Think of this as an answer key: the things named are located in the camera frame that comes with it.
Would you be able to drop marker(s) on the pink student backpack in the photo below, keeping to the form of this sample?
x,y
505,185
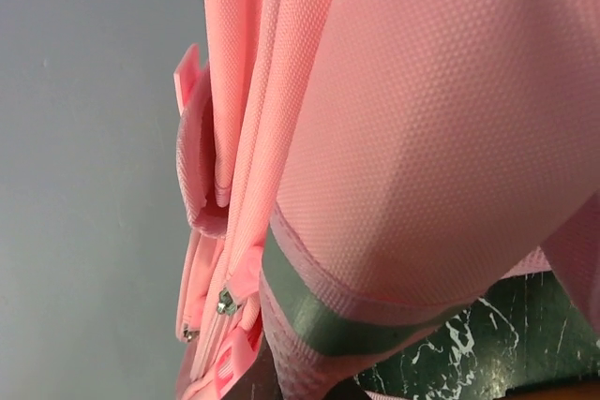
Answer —
x,y
357,172

